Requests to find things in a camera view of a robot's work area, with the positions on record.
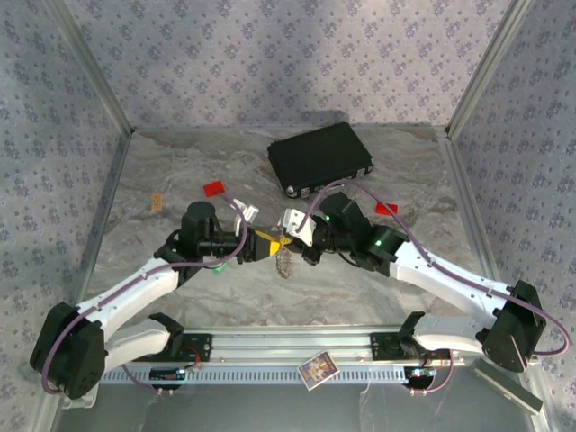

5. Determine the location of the black hard case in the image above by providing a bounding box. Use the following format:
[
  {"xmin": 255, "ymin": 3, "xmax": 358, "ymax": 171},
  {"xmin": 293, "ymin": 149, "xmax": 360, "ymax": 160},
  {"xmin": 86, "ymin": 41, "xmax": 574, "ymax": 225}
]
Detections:
[{"xmin": 266, "ymin": 121, "xmax": 375, "ymax": 201}]

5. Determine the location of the colourful picture card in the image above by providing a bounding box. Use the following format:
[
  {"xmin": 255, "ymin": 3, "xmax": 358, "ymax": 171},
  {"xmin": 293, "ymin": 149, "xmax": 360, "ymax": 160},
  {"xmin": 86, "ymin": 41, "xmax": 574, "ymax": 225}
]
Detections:
[{"xmin": 297, "ymin": 350, "xmax": 339, "ymax": 392}]

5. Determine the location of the grey metal bar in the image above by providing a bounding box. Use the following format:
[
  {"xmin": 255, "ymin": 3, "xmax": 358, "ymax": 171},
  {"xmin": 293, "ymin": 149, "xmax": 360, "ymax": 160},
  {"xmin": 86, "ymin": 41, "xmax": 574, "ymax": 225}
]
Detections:
[{"xmin": 467, "ymin": 358, "xmax": 545, "ymax": 414}]

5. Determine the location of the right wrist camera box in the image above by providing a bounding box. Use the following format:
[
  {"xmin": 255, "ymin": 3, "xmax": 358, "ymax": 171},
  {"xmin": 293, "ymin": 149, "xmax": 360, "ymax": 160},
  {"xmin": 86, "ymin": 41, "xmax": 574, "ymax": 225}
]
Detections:
[{"xmin": 277, "ymin": 209, "xmax": 316, "ymax": 248}]

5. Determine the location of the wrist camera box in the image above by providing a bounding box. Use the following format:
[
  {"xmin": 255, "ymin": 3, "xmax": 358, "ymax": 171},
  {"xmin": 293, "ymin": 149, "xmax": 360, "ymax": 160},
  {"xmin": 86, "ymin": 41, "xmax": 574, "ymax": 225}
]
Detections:
[
  {"xmin": 233, "ymin": 200, "xmax": 260, "ymax": 224},
  {"xmin": 277, "ymin": 209, "xmax": 316, "ymax": 248}
]

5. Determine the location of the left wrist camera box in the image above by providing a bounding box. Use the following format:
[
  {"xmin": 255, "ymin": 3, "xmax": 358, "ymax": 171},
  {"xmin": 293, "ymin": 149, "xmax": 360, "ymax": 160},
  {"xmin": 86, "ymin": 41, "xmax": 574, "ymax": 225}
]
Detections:
[{"xmin": 233, "ymin": 200, "xmax": 260, "ymax": 224}]

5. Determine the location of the aluminium side rail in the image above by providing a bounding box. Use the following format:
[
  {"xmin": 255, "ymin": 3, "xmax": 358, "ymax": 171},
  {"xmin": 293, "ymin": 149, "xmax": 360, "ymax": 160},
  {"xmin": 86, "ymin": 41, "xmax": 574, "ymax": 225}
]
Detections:
[
  {"xmin": 435, "ymin": 128, "xmax": 509, "ymax": 328},
  {"xmin": 74, "ymin": 129, "xmax": 136, "ymax": 328}
]

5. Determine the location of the aluminium mounting rail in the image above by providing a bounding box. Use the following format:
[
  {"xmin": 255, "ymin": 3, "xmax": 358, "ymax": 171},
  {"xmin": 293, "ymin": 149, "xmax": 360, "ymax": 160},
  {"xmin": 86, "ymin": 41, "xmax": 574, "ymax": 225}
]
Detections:
[{"xmin": 179, "ymin": 328, "xmax": 539, "ymax": 364}]

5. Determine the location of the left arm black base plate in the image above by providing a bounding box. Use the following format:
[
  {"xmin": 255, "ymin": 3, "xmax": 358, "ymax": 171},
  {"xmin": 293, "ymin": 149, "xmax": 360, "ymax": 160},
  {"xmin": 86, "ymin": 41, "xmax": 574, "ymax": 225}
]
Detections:
[{"xmin": 152, "ymin": 332, "xmax": 213, "ymax": 363}]

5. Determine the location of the grey slotted cable duct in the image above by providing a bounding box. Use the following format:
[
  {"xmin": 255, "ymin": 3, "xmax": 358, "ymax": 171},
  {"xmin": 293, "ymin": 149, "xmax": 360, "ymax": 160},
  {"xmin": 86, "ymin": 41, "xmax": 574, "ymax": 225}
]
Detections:
[{"xmin": 96, "ymin": 363, "xmax": 409, "ymax": 386}]

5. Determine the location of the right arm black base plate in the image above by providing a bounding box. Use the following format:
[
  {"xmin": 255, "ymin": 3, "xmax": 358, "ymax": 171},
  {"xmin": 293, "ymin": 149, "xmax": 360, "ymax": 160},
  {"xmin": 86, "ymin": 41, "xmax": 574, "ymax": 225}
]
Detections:
[{"xmin": 369, "ymin": 331, "xmax": 454, "ymax": 361}]

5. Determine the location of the aluminium frame post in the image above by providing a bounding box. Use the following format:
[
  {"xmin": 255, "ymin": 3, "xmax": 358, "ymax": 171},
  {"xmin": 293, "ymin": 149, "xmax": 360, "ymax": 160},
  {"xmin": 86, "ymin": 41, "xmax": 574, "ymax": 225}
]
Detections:
[
  {"xmin": 44, "ymin": 0, "xmax": 136, "ymax": 136},
  {"xmin": 445, "ymin": 0, "xmax": 535, "ymax": 140}
]

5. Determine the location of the white plastic bracket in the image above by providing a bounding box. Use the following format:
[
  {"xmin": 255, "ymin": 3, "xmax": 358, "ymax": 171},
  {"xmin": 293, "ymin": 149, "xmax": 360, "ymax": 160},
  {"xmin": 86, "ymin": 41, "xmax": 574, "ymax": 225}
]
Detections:
[{"xmin": 62, "ymin": 386, "xmax": 99, "ymax": 409}]

